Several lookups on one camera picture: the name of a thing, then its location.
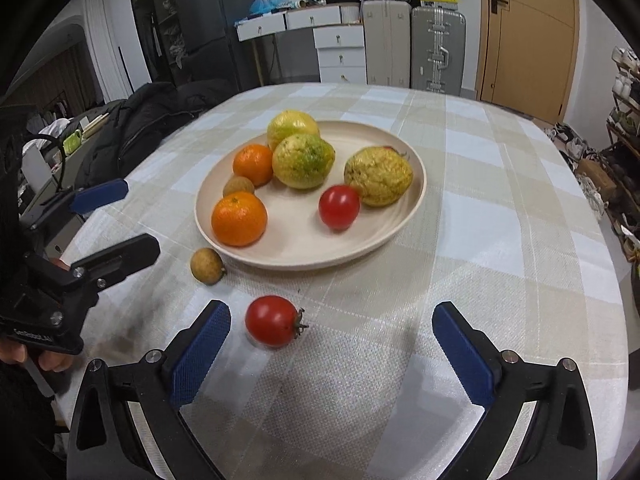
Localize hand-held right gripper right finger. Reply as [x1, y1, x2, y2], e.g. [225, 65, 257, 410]
[431, 301, 598, 480]

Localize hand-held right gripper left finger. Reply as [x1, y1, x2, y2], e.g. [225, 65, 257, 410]
[65, 299, 232, 480]

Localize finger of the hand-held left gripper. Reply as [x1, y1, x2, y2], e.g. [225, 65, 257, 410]
[69, 233, 161, 289]
[20, 178, 130, 232]

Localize red tomato with stem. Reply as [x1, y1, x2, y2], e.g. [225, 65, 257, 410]
[244, 295, 310, 349]

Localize brown longan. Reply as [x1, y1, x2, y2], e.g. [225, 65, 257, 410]
[222, 176, 256, 199]
[190, 247, 227, 286]

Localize orange mandarin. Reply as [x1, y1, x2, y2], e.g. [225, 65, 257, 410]
[233, 144, 275, 187]
[211, 191, 269, 248]

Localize cream round plate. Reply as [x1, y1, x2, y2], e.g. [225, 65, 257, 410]
[194, 120, 426, 272]

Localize wrinkled yellow passion fruit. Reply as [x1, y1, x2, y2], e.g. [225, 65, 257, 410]
[343, 146, 414, 208]

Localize person's left hand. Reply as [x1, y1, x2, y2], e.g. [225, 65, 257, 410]
[0, 340, 76, 374]

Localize black jacket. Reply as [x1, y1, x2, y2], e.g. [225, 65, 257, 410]
[85, 80, 236, 181]

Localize beige checkered tablecloth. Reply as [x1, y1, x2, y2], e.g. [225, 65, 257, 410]
[50, 82, 631, 480]

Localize green-patched yellow passion fruit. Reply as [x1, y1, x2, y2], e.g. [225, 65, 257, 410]
[272, 133, 336, 190]

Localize smooth yellow passion fruit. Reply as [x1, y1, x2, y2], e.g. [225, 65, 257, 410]
[266, 110, 321, 152]

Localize grey refrigerator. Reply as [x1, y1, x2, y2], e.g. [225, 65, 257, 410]
[172, 0, 257, 93]

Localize pile of loose shoes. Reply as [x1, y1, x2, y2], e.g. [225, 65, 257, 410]
[545, 122, 607, 218]

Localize wooden shoe rack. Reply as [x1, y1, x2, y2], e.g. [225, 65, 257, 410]
[602, 47, 640, 261]

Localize blue plastic bag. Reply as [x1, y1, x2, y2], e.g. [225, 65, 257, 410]
[248, 0, 291, 17]

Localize white drawer desk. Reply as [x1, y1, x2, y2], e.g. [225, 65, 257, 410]
[236, 4, 368, 86]

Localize silver suitcase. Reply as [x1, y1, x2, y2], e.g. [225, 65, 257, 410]
[410, 5, 467, 93]

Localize beige suitcase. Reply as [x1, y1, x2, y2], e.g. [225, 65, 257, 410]
[361, 0, 413, 88]

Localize row of shoes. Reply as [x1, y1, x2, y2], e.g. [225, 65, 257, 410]
[611, 47, 640, 136]

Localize wooden door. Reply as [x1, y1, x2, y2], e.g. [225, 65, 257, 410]
[475, 0, 581, 125]

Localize black cable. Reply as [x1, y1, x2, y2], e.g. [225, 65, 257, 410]
[35, 135, 69, 193]

